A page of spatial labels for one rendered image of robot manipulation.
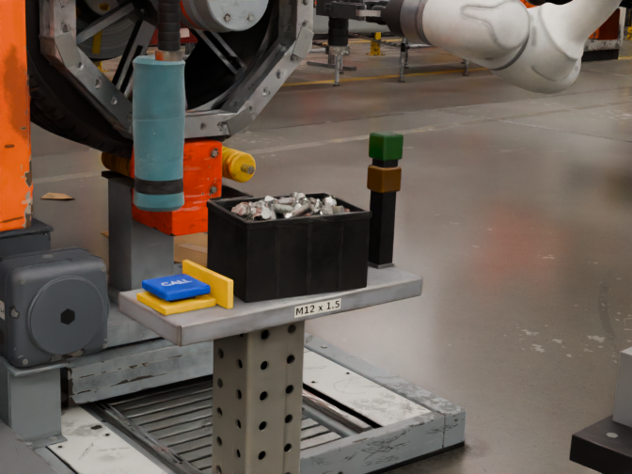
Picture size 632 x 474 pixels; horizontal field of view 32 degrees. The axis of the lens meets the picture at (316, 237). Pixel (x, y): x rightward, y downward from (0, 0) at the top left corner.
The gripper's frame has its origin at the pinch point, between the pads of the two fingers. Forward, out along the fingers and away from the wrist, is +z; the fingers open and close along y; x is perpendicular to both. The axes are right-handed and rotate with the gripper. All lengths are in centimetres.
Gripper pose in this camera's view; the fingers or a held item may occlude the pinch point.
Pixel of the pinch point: (339, 7)
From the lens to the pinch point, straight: 197.1
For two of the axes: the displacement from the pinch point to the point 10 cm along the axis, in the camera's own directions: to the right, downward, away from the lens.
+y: 8.0, -1.2, 5.9
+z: -6.1, -2.2, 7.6
